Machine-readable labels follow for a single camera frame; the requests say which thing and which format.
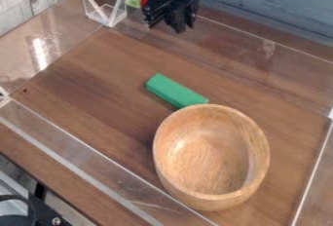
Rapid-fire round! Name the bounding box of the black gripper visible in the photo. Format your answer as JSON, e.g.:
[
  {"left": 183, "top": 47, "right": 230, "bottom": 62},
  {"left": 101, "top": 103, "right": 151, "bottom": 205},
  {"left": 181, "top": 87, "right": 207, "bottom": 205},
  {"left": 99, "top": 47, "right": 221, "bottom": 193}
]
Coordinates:
[{"left": 142, "top": 0, "right": 201, "bottom": 33}]

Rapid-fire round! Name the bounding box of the green rectangular block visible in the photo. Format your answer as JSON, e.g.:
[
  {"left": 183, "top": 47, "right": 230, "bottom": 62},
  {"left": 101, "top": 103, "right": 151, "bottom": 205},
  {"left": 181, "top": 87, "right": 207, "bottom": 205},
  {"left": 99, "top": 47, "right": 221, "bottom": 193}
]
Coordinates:
[{"left": 146, "top": 73, "right": 209, "bottom": 108}]

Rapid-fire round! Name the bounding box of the wooden bowl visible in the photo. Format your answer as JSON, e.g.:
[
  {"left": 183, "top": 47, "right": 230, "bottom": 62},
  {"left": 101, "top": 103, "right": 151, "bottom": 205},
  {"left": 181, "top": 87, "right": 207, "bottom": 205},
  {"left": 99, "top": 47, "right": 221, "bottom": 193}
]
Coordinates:
[{"left": 153, "top": 104, "right": 270, "bottom": 211}]

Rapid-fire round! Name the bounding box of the clear acrylic back wall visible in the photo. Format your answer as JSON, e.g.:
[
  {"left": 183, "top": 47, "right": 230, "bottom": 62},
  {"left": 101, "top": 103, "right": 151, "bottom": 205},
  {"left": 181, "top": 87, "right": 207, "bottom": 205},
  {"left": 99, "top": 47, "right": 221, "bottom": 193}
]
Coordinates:
[{"left": 117, "top": 9, "right": 333, "bottom": 118}]

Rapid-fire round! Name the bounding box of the clear acrylic wall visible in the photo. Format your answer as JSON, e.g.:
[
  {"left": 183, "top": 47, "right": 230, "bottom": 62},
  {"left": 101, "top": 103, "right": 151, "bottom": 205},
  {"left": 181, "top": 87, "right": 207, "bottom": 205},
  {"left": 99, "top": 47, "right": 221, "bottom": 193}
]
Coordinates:
[
  {"left": 0, "top": 97, "right": 217, "bottom": 226},
  {"left": 290, "top": 107, "right": 333, "bottom": 226},
  {"left": 117, "top": 9, "right": 333, "bottom": 118}
]

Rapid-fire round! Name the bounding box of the clear acrylic front wall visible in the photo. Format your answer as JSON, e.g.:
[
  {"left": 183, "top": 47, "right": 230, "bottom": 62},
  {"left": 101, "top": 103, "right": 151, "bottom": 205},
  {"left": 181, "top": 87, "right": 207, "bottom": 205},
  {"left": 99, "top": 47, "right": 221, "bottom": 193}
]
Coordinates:
[{"left": 0, "top": 97, "right": 217, "bottom": 226}]

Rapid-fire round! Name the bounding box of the clear acrylic right wall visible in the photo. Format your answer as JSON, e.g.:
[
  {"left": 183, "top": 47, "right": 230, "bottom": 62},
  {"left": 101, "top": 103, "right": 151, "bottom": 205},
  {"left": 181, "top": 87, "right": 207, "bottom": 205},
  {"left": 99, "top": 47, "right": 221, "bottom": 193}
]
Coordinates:
[{"left": 290, "top": 107, "right": 333, "bottom": 226}]

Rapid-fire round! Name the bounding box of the black clamp with cable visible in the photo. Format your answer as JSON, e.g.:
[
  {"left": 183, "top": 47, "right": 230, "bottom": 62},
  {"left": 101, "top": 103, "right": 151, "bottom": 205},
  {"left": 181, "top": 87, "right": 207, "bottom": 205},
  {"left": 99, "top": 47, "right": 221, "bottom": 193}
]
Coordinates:
[{"left": 0, "top": 194, "right": 72, "bottom": 226}]

